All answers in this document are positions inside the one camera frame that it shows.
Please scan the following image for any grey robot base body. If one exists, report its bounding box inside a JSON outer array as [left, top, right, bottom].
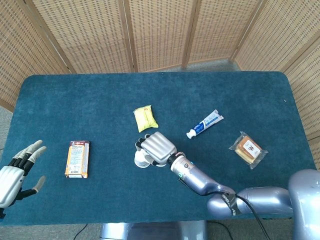
[[99, 220, 208, 240]]

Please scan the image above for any white floral paper cup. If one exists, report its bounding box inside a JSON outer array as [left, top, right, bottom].
[[137, 148, 151, 161], [134, 153, 151, 169]]

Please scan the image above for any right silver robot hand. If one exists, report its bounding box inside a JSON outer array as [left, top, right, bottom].
[[134, 131, 178, 167]]

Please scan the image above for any black floor cable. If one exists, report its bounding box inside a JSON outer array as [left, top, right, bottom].
[[207, 221, 234, 240], [73, 223, 89, 240]]

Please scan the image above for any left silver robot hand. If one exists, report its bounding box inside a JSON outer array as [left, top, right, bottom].
[[0, 139, 48, 209]]

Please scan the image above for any yellow snack packet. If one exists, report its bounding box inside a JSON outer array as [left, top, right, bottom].
[[132, 104, 159, 133]]

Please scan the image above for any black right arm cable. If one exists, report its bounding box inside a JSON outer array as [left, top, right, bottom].
[[233, 194, 272, 240]]

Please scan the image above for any clear wrapped cake pack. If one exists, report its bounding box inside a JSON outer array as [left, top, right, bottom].
[[228, 131, 269, 170]]

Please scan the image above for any blue felt table cover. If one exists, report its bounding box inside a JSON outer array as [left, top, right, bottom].
[[3, 71, 317, 227]]

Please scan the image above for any blue white toothpaste tube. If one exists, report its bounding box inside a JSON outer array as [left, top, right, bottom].
[[186, 109, 224, 140]]

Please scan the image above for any orange white carton box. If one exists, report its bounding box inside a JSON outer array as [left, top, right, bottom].
[[64, 140, 91, 179]]

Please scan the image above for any woven bamboo screen panel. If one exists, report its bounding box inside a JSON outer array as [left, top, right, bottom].
[[122, 0, 201, 73], [231, 0, 320, 73], [24, 0, 137, 75], [281, 37, 320, 173], [181, 0, 266, 69], [0, 0, 73, 113]]

